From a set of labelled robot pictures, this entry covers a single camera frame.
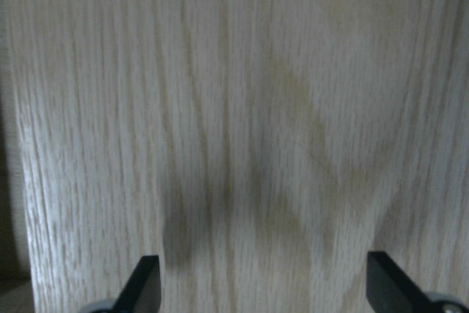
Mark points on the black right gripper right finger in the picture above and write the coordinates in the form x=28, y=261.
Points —
x=390, y=289

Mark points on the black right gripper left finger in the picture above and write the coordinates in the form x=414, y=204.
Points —
x=142, y=292

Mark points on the light wooden drawer cabinet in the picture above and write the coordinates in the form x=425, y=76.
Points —
x=260, y=147

